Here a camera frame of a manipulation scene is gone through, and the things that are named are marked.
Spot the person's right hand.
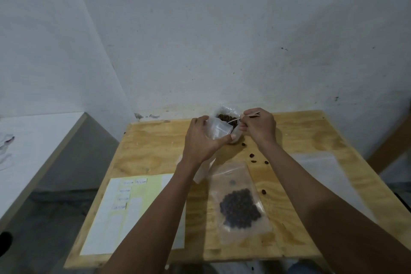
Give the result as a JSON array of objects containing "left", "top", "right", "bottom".
[{"left": 238, "top": 108, "right": 277, "bottom": 148}]

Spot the person's left hand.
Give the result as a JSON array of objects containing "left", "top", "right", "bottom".
[{"left": 182, "top": 115, "right": 235, "bottom": 169}]

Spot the white plastic spoon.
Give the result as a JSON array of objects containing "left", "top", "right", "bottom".
[{"left": 227, "top": 111, "right": 261, "bottom": 124}]

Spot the small clear bag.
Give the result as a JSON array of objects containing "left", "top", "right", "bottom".
[{"left": 205, "top": 116, "right": 234, "bottom": 141}]

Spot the person's left forearm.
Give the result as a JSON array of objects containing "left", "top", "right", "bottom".
[{"left": 99, "top": 155, "right": 213, "bottom": 274}]

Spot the person's right forearm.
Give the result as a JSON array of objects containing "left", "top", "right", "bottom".
[{"left": 256, "top": 138, "right": 411, "bottom": 274}]

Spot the large clear bag of beans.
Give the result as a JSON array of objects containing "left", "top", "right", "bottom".
[{"left": 213, "top": 105, "right": 245, "bottom": 145}]

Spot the clear zip bag with beans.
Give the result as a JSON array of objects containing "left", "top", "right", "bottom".
[{"left": 208, "top": 160, "right": 273, "bottom": 246}]

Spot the white paper sheet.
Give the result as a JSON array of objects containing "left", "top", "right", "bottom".
[{"left": 288, "top": 151, "right": 378, "bottom": 223}]

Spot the white and yellow label sheet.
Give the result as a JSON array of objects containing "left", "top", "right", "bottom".
[{"left": 79, "top": 173, "right": 187, "bottom": 256}]

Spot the wooden beam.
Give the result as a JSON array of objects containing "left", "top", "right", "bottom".
[{"left": 366, "top": 116, "right": 411, "bottom": 175}]

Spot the white side table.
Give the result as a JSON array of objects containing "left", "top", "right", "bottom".
[{"left": 0, "top": 112, "right": 88, "bottom": 223}]

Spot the black round object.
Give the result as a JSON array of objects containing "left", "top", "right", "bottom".
[{"left": 0, "top": 231, "right": 13, "bottom": 257}]

